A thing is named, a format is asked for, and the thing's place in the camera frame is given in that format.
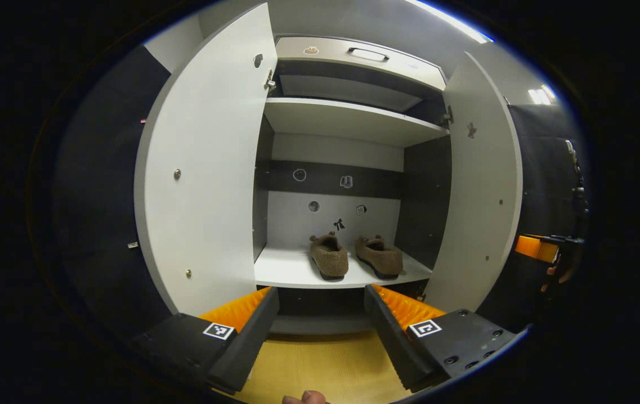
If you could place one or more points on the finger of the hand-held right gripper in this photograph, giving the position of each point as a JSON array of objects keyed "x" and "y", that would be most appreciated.
[{"x": 535, "y": 248}]

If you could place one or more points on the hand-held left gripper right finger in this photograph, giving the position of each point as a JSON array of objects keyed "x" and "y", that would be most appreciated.
[{"x": 390, "y": 336}]

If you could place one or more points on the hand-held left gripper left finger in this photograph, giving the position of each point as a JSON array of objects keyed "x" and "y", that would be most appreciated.
[{"x": 249, "y": 331}]

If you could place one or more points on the white cabinet door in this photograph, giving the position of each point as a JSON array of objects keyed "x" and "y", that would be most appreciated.
[
  {"x": 477, "y": 196},
  {"x": 213, "y": 168}
]

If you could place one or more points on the brown fuzzy shoe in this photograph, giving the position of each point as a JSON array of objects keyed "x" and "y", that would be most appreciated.
[
  {"x": 381, "y": 258},
  {"x": 330, "y": 258}
]

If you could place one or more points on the white shoe cabinet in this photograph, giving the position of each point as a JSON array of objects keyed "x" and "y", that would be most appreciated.
[{"x": 336, "y": 151}]

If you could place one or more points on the white thick cabinet shelf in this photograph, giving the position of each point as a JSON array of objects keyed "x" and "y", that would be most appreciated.
[{"x": 286, "y": 266}]

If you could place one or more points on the white thin cabinet shelf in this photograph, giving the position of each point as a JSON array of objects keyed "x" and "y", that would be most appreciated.
[{"x": 348, "y": 120}]

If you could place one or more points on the beige cabinet drawer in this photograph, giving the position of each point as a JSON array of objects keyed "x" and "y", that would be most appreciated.
[{"x": 325, "y": 59}]

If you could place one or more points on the small ceiling light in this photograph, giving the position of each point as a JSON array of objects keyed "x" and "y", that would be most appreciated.
[{"x": 541, "y": 95}]

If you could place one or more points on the long ceiling light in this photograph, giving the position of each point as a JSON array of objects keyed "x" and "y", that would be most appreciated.
[{"x": 454, "y": 21}]

